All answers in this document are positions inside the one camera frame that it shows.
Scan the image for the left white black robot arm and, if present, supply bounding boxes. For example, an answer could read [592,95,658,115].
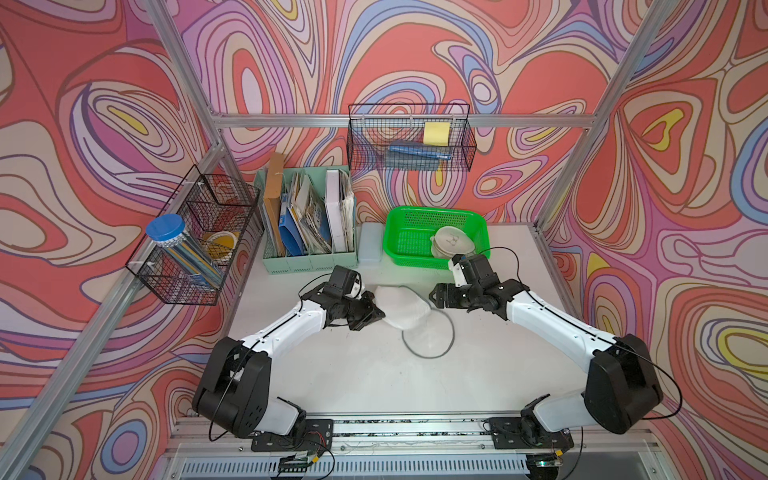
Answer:
[192,266,385,439]

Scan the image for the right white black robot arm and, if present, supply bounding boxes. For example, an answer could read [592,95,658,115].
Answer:
[429,254,664,445]

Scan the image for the green plastic basket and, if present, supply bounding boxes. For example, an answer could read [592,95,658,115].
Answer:
[383,206,490,270]

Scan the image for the blue folder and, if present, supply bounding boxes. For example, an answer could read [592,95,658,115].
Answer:
[278,206,306,256]

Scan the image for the mint green file organizer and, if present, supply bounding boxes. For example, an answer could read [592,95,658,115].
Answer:
[256,166,358,274]

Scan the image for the white book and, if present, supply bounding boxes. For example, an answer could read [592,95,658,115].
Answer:
[325,170,348,253]

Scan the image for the brown cardboard folder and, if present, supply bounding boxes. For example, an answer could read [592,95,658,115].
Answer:
[263,153,286,257]

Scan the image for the blue pen pouch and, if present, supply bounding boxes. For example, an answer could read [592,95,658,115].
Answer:
[387,143,453,161]

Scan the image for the yellow tape roll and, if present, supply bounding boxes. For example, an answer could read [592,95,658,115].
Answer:
[203,231,239,264]

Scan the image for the green circuit board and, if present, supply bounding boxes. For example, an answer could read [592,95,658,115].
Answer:
[273,455,317,479]

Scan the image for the yellow sticky note pad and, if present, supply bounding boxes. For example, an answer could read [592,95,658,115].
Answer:
[422,121,451,147]

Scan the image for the blue lidded clear jar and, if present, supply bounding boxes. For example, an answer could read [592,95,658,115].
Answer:
[145,213,223,291]

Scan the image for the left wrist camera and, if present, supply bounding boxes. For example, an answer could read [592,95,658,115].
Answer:
[348,275,365,299]

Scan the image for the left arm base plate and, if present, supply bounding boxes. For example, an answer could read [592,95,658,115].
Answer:
[250,418,335,453]

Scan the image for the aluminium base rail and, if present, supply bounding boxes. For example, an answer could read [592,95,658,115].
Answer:
[149,412,676,479]

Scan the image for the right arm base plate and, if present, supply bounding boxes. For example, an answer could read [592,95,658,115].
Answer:
[484,417,574,452]

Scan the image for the left black wire basket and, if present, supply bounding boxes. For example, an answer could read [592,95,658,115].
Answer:
[126,166,263,306]

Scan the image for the black wire basket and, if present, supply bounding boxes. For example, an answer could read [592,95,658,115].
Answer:
[347,100,477,172]
[126,166,263,306]

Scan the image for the back black wire basket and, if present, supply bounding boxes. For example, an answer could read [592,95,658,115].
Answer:
[347,100,477,172]

